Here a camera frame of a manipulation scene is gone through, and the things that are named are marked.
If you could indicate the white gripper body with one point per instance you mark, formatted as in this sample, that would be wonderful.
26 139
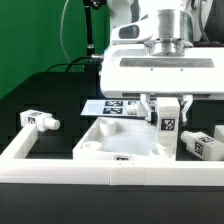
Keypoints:
129 71

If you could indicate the white square tabletop part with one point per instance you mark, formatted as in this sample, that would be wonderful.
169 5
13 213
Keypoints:
124 140

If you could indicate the white U-shaped obstacle fence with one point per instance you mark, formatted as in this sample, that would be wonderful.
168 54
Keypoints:
15 167

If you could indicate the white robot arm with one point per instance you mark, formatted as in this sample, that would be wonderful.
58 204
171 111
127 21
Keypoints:
167 52

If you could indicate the black camera stand pole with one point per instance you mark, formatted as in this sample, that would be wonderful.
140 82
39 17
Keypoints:
93 58

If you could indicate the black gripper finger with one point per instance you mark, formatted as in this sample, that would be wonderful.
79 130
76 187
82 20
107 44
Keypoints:
186 102
149 107

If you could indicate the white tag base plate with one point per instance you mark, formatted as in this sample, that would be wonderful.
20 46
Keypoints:
111 108

